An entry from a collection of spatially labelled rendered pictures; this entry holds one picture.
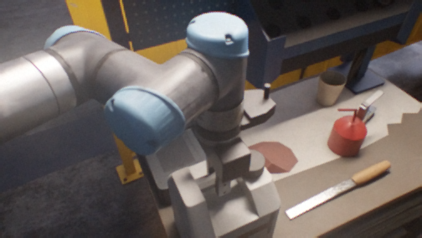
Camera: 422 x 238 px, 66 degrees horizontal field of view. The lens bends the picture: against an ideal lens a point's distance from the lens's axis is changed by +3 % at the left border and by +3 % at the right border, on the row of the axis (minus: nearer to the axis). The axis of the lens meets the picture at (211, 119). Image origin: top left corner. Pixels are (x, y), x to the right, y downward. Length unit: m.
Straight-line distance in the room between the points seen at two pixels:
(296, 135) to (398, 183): 0.28
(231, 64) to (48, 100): 0.21
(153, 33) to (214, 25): 0.47
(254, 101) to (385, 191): 0.54
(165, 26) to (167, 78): 0.51
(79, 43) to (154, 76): 0.12
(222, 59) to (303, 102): 0.76
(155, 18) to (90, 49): 0.44
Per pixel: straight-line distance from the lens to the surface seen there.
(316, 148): 0.98
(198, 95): 0.35
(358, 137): 0.93
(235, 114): 0.44
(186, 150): 0.84
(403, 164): 1.03
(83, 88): 0.40
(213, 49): 0.37
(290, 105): 1.09
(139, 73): 0.35
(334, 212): 0.87
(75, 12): 1.43
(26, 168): 2.42
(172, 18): 0.84
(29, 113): 0.38
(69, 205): 2.12
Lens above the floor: 1.67
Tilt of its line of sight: 45 degrees down
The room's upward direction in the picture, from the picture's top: 2 degrees counter-clockwise
